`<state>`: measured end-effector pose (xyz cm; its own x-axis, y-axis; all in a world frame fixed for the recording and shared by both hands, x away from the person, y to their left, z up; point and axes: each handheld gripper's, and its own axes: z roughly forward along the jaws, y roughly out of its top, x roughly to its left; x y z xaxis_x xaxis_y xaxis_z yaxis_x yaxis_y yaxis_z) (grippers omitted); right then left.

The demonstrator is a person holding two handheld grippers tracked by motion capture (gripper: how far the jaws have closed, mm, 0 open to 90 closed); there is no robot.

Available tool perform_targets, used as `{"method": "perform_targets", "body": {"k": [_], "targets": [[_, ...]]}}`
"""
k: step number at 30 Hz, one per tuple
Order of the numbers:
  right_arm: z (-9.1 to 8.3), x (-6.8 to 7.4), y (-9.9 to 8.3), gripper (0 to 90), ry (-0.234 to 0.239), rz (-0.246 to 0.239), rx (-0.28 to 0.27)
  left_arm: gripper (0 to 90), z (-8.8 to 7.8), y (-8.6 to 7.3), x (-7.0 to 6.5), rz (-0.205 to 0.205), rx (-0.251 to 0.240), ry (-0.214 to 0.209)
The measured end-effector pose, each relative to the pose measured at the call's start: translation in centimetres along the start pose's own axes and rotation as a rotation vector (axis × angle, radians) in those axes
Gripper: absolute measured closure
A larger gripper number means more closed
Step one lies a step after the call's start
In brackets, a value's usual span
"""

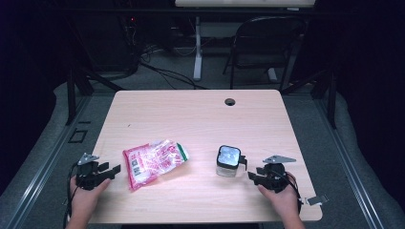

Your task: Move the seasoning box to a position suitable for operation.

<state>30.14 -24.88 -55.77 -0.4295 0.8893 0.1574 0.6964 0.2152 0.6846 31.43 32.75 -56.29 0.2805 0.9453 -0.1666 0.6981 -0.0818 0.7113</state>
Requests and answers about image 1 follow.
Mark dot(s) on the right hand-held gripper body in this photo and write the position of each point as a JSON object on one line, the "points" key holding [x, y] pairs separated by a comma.
{"points": [[276, 176]]}

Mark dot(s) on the white desk leg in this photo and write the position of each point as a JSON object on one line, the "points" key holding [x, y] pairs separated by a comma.
{"points": [[198, 47]]}

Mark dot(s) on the clear jar with black lid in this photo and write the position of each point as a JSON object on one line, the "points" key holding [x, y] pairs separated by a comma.
{"points": [[227, 158]]}

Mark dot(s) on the black metal stand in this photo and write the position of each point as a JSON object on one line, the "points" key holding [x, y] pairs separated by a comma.
{"points": [[331, 95], [71, 95]]}

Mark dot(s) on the black folding chair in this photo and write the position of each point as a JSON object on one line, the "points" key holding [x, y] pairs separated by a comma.
{"points": [[264, 41]]}

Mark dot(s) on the grey metal floor rail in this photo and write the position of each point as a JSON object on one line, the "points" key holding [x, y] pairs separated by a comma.
{"points": [[47, 165], [344, 165]]}

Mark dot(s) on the person's left hand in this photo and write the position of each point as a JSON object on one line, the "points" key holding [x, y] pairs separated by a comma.
{"points": [[83, 198]]}

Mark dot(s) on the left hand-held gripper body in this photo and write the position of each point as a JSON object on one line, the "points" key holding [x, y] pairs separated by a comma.
{"points": [[87, 175]]}

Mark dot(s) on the grey tape piece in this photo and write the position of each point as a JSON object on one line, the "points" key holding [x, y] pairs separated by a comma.
{"points": [[316, 200]]}

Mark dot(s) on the person's right hand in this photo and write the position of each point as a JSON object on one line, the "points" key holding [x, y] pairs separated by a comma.
{"points": [[285, 200]]}

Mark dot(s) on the pink and clear plastic bag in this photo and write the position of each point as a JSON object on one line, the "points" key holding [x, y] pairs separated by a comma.
{"points": [[149, 162]]}

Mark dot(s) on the dark computer case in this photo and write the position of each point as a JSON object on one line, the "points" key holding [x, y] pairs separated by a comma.
{"points": [[108, 44]]}

